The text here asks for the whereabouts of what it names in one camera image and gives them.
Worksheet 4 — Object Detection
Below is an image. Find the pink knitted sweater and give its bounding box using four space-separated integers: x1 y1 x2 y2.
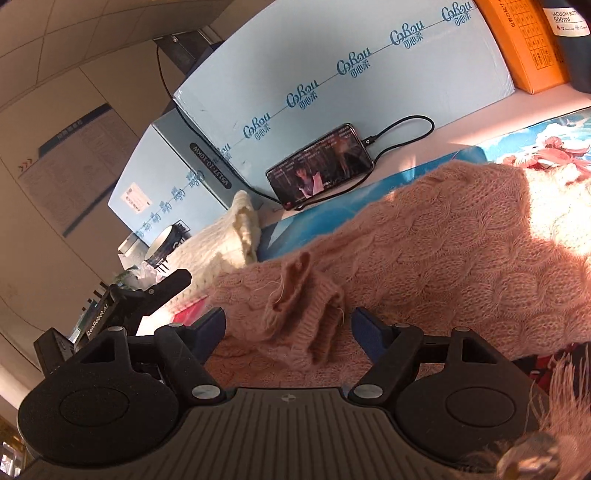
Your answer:
207 161 590 388

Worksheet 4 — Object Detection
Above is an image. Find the black and white mug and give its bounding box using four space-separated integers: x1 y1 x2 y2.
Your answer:
144 223 189 269

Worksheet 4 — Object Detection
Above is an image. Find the cream knitted sweater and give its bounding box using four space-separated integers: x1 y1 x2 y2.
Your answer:
164 191 262 315

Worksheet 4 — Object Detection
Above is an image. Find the black smartphone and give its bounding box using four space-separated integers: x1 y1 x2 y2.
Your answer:
266 123 374 211

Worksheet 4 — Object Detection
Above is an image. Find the black power adapter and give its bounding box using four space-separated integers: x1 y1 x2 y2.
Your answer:
154 30 222 76

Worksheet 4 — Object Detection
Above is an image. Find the anime printed desk mat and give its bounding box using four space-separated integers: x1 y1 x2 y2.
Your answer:
172 105 591 324

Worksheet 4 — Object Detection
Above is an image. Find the large light blue carton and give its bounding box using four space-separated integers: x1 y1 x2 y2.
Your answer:
174 1 515 194

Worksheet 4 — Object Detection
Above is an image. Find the orange cardboard box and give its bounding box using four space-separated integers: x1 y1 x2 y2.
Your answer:
476 0 569 95

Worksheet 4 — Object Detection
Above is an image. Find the dark blue vacuum bottle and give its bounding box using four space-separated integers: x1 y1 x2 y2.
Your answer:
541 0 591 93

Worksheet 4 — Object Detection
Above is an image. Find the wall notice poster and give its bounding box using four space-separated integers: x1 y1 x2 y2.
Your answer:
17 103 137 237

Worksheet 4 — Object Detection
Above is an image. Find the black charging cable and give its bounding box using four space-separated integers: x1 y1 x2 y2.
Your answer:
294 114 437 212

